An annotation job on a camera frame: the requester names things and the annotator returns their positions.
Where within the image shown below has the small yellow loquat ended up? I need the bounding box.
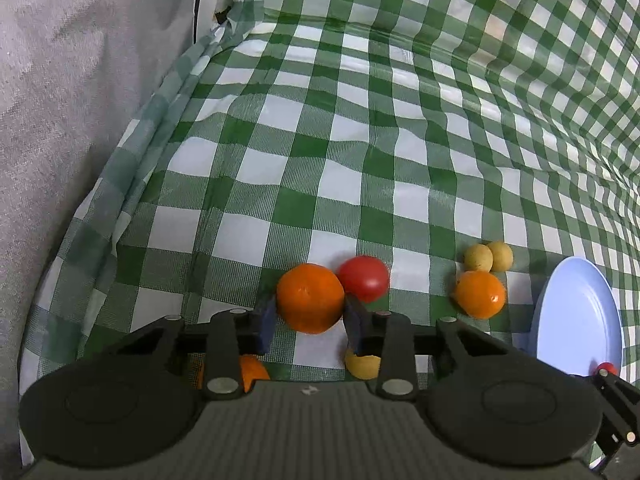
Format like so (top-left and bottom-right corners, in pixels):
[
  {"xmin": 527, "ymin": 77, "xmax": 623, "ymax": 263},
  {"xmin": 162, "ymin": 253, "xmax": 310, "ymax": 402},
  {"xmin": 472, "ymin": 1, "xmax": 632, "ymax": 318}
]
[
  {"xmin": 486, "ymin": 241, "xmax": 514, "ymax": 272},
  {"xmin": 464, "ymin": 244, "xmax": 495, "ymax": 273},
  {"xmin": 345, "ymin": 347, "xmax": 383, "ymax": 380}
]

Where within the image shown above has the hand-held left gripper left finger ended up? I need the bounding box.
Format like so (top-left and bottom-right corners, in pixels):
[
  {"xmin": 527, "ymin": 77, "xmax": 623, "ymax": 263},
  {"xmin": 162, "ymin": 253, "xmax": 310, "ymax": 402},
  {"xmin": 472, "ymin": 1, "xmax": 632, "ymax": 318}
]
[{"xmin": 107, "ymin": 296, "xmax": 279, "ymax": 401}]

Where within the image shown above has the small orange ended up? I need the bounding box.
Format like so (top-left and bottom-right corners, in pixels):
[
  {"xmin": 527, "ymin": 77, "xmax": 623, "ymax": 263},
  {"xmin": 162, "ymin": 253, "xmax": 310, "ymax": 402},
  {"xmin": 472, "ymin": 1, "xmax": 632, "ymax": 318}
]
[
  {"xmin": 453, "ymin": 270, "xmax": 507, "ymax": 320},
  {"xmin": 197, "ymin": 354, "xmax": 272, "ymax": 394}
]

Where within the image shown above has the white printed pillow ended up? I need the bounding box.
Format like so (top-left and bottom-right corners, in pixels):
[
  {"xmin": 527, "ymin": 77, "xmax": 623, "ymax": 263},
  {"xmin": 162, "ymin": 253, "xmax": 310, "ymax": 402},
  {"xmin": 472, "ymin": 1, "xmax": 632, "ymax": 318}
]
[{"xmin": 192, "ymin": 0, "xmax": 234, "ymax": 43}]

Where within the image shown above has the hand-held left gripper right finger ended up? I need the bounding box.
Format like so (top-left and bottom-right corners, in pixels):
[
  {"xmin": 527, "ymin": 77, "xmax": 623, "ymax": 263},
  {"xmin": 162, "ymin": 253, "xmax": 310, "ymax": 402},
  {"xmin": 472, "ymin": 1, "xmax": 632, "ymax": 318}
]
[{"xmin": 345, "ymin": 294, "xmax": 526, "ymax": 402}]

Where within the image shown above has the grey paper bag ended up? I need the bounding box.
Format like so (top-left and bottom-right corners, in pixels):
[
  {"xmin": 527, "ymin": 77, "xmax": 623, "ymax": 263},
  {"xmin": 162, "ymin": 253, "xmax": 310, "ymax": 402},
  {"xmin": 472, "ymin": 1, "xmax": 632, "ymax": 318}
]
[{"xmin": 0, "ymin": 0, "xmax": 236, "ymax": 466}]

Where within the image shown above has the large orange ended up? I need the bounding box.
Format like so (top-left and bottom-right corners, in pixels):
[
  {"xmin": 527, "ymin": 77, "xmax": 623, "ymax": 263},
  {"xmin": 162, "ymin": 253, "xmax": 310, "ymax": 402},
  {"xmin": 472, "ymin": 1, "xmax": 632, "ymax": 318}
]
[{"xmin": 276, "ymin": 263, "xmax": 347, "ymax": 335}]

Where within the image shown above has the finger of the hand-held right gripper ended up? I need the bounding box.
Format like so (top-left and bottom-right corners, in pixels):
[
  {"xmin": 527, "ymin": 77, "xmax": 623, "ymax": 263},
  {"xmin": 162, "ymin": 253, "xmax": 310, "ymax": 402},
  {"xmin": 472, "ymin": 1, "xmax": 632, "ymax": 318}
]
[{"xmin": 589, "ymin": 369, "xmax": 640, "ymax": 476}]

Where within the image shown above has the green checked cloth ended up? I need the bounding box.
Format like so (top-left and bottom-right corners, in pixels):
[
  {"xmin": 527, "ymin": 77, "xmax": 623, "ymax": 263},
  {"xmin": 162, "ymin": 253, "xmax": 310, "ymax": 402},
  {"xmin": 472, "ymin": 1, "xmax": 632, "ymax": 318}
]
[{"xmin": 20, "ymin": 0, "xmax": 640, "ymax": 476}]

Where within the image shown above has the light blue plate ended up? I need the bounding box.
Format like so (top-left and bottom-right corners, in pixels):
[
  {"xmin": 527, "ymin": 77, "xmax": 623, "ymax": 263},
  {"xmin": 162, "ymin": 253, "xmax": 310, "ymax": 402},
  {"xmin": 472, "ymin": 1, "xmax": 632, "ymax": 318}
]
[{"xmin": 530, "ymin": 256, "xmax": 622, "ymax": 378}]

